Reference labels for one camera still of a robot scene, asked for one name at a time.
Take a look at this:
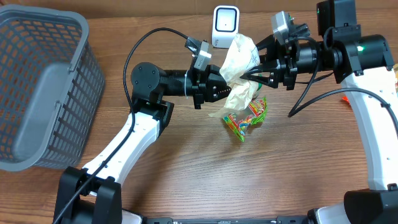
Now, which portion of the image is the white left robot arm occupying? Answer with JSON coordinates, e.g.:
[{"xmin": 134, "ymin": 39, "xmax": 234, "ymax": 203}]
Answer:
[{"xmin": 53, "ymin": 62, "xmax": 231, "ymax": 224}]

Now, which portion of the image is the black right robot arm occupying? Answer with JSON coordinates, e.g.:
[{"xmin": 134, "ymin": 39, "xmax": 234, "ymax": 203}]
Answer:
[{"xmin": 243, "ymin": 0, "xmax": 397, "ymax": 223}]

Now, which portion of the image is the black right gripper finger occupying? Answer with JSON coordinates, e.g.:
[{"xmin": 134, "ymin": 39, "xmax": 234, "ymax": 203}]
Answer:
[
  {"xmin": 256, "ymin": 34, "xmax": 275, "ymax": 62},
  {"xmin": 240, "ymin": 63, "xmax": 280, "ymax": 88}
]

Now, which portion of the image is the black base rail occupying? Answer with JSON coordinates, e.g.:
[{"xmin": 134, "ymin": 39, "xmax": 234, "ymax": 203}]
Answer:
[{"xmin": 142, "ymin": 215, "xmax": 313, "ymax": 224}]

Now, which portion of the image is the grey plastic basket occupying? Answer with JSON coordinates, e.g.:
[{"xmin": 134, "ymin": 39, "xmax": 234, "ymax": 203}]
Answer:
[{"xmin": 1, "ymin": 4, "xmax": 105, "ymax": 172}]

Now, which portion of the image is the green candy bag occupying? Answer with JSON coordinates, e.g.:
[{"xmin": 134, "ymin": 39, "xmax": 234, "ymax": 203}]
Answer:
[{"xmin": 223, "ymin": 96, "xmax": 267, "ymax": 142}]

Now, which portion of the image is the orange pasta packet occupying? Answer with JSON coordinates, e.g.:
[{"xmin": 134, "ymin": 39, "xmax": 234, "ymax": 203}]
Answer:
[{"xmin": 342, "ymin": 96, "xmax": 349, "ymax": 104}]

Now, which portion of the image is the white barcode scanner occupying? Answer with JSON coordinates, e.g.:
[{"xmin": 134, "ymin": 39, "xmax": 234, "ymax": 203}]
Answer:
[{"xmin": 211, "ymin": 5, "xmax": 240, "ymax": 49}]

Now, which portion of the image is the white brown cookie bag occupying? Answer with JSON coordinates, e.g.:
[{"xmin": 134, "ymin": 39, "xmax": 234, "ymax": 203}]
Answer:
[{"xmin": 209, "ymin": 34, "xmax": 260, "ymax": 118}]

